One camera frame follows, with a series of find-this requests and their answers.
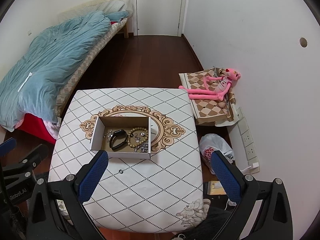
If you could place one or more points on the pink checked sheet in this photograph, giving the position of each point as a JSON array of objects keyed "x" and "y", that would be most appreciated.
[{"x": 51, "y": 130}]

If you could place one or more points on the red blanket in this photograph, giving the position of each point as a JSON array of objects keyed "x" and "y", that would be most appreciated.
[{"x": 35, "y": 126}]

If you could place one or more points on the white plastic bag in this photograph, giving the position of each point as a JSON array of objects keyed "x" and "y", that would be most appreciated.
[{"x": 215, "y": 147}]

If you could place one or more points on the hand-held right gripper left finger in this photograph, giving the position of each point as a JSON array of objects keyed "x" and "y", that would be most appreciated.
[{"x": 93, "y": 175}]

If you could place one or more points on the white cardboard box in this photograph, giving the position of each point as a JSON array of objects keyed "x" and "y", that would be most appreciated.
[{"x": 130, "y": 155}]

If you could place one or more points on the beige checked mattress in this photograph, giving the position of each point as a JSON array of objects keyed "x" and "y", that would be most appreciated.
[{"x": 82, "y": 70}]

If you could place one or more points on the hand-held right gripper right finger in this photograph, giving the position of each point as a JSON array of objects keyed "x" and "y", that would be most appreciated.
[{"x": 226, "y": 177}]

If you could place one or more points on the brown diamond patterned cushion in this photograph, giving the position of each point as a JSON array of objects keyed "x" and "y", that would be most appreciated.
[{"x": 207, "y": 112}]

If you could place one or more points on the yellow book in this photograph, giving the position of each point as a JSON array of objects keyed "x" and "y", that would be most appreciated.
[{"x": 216, "y": 188}]

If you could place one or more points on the round wall opening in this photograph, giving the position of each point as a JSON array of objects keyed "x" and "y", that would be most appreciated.
[{"x": 303, "y": 42}]

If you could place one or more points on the grey checked pillow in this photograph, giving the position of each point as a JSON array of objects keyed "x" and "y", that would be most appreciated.
[{"x": 112, "y": 6}]

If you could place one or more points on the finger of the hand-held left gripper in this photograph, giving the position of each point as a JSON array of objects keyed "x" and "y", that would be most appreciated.
[
  {"x": 35, "y": 155},
  {"x": 7, "y": 145}
]

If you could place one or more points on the teal pillow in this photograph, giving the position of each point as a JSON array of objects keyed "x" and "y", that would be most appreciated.
[{"x": 118, "y": 16}]

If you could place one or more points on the white power strip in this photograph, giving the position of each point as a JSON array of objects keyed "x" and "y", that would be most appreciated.
[{"x": 247, "y": 140}]

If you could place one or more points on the pink panther plush toy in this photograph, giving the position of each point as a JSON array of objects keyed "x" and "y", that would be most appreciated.
[{"x": 223, "y": 85}]

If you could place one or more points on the white fabric strip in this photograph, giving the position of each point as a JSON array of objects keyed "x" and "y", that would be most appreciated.
[{"x": 25, "y": 82}]

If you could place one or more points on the white door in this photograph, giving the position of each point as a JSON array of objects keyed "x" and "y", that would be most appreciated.
[{"x": 160, "y": 7}]

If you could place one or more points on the white charger plug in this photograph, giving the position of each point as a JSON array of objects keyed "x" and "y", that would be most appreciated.
[{"x": 254, "y": 166}]

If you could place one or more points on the diamond patterned white tablecloth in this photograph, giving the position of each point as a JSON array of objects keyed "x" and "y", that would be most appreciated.
[{"x": 150, "y": 180}]

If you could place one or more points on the light blue duvet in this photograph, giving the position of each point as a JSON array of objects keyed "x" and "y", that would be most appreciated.
[{"x": 50, "y": 62}]

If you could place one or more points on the black smart band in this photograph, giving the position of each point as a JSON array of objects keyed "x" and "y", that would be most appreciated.
[{"x": 118, "y": 132}]

